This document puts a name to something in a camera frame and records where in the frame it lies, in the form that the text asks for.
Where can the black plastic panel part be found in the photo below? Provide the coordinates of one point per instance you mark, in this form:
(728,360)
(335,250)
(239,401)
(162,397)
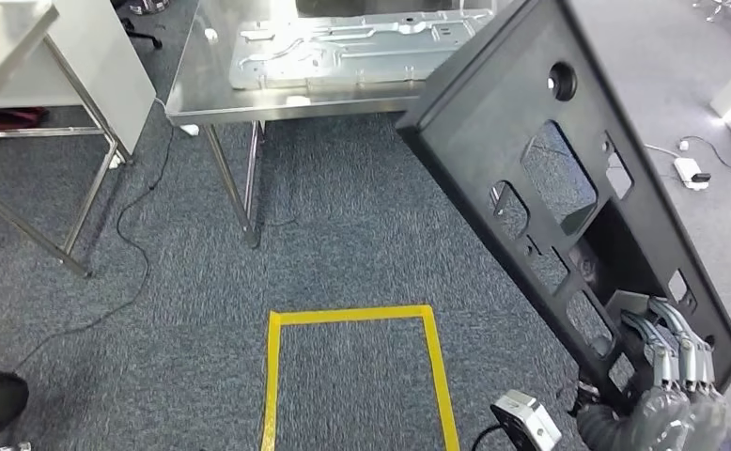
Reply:
(477,93)

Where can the red cloth bundle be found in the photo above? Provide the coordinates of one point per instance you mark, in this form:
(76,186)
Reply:
(4,118)

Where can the yellow floor tape square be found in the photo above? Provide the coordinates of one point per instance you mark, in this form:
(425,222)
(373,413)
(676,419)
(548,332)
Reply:
(272,373)

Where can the grey sheet metal part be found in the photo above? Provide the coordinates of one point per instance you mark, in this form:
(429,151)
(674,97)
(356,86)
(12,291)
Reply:
(340,56)

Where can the small white object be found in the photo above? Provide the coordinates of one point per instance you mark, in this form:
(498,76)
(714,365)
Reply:
(210,35)

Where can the white table with steel legs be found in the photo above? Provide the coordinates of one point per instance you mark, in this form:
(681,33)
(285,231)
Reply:
(4,37)

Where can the stainless steel workbench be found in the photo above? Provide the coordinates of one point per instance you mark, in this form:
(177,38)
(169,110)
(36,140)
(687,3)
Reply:
(216,74)

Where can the black chair base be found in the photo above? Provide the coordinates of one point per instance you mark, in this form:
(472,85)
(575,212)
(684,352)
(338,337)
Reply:
(141,36)

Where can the chrome chair base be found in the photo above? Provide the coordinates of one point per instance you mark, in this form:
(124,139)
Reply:
(147,6)
(723,7)

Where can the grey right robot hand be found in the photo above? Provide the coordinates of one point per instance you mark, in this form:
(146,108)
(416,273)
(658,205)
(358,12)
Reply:
(683,417)

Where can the white power strip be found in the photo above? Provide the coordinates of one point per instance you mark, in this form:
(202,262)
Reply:
(688,171)

